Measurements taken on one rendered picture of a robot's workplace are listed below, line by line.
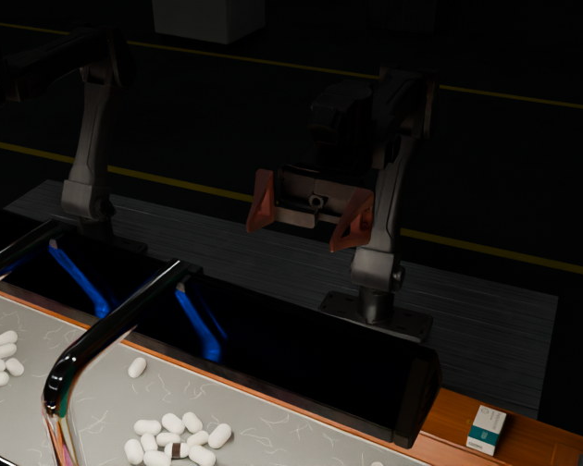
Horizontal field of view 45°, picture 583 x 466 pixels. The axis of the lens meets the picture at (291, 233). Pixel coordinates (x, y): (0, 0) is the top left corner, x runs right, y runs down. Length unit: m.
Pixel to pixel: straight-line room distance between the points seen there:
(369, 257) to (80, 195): 0.58
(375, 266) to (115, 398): 0.46
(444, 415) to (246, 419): 0.27
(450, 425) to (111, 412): 0.46
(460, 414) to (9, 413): 0.62
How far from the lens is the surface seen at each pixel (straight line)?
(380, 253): 1.17
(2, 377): 1.12
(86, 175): 1.42
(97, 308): 0.69
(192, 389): 1.06
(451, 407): 1.01
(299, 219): 0.83
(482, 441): 0.96
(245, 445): 0.98
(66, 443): 0.58
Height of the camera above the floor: 1.48
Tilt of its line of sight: 32 degrees down
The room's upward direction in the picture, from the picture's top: straight up
